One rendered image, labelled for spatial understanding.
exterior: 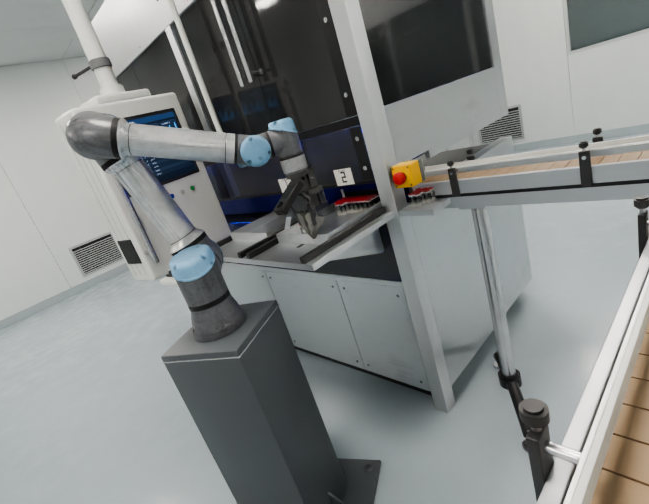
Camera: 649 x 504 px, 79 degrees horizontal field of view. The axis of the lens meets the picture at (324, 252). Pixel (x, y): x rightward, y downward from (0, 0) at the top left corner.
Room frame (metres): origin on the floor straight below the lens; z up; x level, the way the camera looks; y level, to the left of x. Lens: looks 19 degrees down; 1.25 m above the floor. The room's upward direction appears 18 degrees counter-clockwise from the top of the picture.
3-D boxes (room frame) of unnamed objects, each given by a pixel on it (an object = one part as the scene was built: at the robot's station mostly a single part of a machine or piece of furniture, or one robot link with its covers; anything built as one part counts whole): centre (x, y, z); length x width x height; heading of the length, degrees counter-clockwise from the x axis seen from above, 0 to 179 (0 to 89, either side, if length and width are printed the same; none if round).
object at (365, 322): (2.38, 0.00, 0.44); 2.06 x 1.00 x 0.88; 39
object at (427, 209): (1.25, -0.37, 0.87); 0.14 x 0.13 x 0.02; 129
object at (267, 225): (1.62, 0.13, 0.90); 0.34 x 0.26 x 0.04; 129
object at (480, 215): (1.22, -0.53, 0.46); 0.09 x 0.09 x 0.77; 39
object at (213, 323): (1.02, 0.34, 0.84); 0.15 x 0.15 x 0.10
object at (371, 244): (1.24, -0.07, 0.79); 0.34 x 0.03 x 0.13; 129
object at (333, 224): (1.35, -0.07, 0.90); 0.34 x 0.26 x 0.04; 130
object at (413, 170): (1.24, -0.33, 0.99); 0.08 x 0.07 x 0.07; 129
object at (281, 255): (1.44, 0.08, 0.87); 0.70 x 0.48 x 0.02; 39
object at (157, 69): (2.25, 0.52, 1.50); 0.49 x 0.01 x 0.59; 39
